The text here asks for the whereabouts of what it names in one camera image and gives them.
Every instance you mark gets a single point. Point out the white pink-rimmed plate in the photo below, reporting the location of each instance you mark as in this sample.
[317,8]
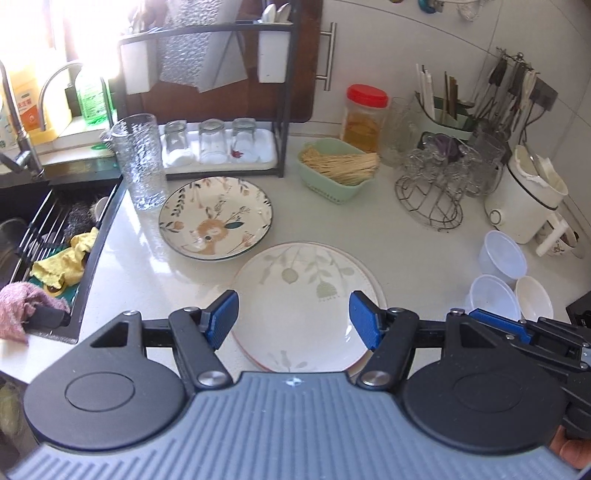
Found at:
[379,288]

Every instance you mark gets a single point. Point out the black kitchen sink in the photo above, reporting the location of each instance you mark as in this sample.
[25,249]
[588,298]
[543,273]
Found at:
[99,258]

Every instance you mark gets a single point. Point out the hanging utensil rack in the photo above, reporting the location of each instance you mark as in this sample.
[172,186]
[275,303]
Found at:
[508,92]

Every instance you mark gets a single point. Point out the textured glass tumbler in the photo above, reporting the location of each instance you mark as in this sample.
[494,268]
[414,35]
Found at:
[401,131]

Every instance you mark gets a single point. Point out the green chopstick holder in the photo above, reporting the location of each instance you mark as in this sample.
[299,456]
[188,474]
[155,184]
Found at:
[455,127]

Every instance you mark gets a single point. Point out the white utensil holder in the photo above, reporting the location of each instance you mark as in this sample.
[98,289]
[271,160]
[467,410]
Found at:
[274,55]
[138,67]

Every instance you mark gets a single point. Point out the black sink drain rack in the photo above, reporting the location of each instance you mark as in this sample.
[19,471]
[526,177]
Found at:
[46,217]

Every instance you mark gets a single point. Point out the group of glass cups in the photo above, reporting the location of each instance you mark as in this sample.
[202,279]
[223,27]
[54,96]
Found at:
[434,157]

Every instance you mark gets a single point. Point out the black stove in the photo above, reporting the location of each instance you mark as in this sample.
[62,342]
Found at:
[581,314]

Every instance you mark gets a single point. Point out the floral enamel bowl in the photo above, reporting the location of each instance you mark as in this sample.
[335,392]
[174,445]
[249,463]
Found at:
[565,242]

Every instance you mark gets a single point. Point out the yellow cloth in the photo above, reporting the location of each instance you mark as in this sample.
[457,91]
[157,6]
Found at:
[64,261]

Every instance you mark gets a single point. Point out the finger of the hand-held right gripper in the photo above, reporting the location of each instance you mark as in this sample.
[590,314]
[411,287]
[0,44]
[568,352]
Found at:
[501,321]

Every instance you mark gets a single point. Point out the white drain tray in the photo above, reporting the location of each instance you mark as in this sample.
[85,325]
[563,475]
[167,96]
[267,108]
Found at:
[268,147]

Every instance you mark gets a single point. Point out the tall textured glass pitcher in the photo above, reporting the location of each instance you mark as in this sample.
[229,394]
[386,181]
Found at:
[138,161]

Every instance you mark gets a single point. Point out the white electric pot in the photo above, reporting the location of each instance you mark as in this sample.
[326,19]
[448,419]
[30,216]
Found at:
[521,203]

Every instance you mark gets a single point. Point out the yellow detergent bottle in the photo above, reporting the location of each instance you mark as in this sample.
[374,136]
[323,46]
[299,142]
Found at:
[27,104]

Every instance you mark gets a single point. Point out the white leaf print plate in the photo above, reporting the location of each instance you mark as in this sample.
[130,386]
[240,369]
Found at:
[300,314]

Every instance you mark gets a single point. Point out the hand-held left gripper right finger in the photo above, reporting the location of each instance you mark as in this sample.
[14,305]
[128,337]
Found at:
[364,323]

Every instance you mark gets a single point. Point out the metal spoon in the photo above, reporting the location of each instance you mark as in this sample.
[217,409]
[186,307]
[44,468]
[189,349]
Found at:
[284,11]
[270,14]

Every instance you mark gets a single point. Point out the textured glass mug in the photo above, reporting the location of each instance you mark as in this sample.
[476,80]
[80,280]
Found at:
[485,154]

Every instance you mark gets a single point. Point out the brown wooden cutting board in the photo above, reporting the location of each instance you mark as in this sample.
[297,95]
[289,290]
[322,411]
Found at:
[272,104]

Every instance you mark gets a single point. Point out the textured plastic mat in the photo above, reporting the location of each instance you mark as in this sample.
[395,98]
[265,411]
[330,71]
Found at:
[203,50]

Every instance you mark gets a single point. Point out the metal sink faucet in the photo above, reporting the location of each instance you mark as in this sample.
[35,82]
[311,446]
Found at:
[23,143]

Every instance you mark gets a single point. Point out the bundle of dry noodles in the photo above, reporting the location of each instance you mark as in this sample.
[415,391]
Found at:
[339,164]

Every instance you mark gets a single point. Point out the white bowl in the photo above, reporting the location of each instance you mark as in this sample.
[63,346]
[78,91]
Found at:
[533,297]

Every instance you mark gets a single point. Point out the steel wool scrubber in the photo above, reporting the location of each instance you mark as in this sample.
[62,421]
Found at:
[82,214]

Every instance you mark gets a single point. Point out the pink cloth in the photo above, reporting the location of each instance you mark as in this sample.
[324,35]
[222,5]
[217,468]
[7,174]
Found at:
[18,309]

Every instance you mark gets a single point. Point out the green dish soap bottle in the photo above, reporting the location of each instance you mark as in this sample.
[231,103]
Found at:
[92,99]

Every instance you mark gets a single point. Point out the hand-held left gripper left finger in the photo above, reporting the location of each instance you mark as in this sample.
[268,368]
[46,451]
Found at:
[222,318]

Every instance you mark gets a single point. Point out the black dish rack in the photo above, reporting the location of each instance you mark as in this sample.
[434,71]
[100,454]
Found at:
[292,106]

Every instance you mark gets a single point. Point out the rabbit print plate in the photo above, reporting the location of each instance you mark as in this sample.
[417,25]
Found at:
[214,219]

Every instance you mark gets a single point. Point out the red lid plastic jar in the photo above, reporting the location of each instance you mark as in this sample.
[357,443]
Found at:
[364,122]

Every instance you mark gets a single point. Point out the clear drinking glass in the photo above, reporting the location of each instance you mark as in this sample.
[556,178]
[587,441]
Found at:
[244,139]
[213,142]
[178,145]

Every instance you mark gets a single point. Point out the person's right hand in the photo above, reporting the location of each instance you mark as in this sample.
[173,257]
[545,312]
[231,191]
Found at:
[577,450]

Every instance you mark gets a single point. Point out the curved metal faucet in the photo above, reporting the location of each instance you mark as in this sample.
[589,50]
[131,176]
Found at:
[46,87]

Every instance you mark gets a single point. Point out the green plastic basket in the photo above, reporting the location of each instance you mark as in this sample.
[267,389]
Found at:
[339,189]

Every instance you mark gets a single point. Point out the chopstick holder with utensils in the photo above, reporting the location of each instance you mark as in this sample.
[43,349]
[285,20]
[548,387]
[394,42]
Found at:
[427,87]

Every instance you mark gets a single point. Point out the clear plastic container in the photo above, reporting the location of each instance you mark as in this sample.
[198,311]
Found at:
[491,295]
[503,256]

